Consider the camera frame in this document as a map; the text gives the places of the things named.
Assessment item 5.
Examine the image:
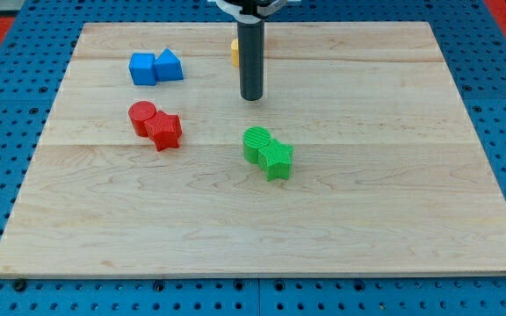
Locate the blue triangular prism block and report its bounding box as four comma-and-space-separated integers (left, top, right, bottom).
154, 48, 184, 82

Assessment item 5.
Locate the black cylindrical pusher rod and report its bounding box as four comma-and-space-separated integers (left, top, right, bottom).
237, 20, 264, 101

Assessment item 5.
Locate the red cylinder block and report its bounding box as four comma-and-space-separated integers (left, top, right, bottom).
128, 101, 156, 137

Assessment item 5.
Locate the light wooden board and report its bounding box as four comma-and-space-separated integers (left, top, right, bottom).
0, 22, 506, 279

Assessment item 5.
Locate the blue cube block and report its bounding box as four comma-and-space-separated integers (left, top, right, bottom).
128, 53, 156, 86

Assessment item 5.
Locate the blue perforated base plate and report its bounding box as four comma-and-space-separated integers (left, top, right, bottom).
0, 0, 506, 315

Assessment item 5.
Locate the green star block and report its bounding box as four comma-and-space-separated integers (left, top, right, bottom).
258, 139, 293, 182

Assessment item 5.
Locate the red star block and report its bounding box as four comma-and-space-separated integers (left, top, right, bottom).
144, 111, 182, 152

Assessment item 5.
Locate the yellow block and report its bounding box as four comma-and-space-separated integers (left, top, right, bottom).
230, 39, 239, 68

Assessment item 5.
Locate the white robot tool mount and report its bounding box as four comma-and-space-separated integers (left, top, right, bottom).
206, 0, 302, 24

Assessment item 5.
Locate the green cylinder block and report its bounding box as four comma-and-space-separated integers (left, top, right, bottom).
242, 126, 271, 164

